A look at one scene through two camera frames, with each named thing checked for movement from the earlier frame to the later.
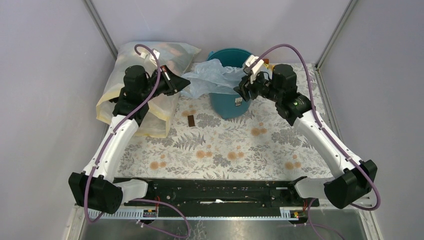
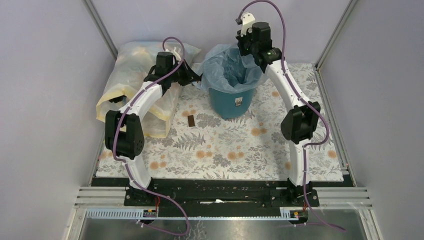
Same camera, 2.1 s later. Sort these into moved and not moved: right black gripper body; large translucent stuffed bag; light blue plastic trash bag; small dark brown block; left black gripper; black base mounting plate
Moved: light blue plastic trash bag; right black gripper body; left black gripper
Not moved: black base mounting plate; large translucent stuffed bag; small dark brown block
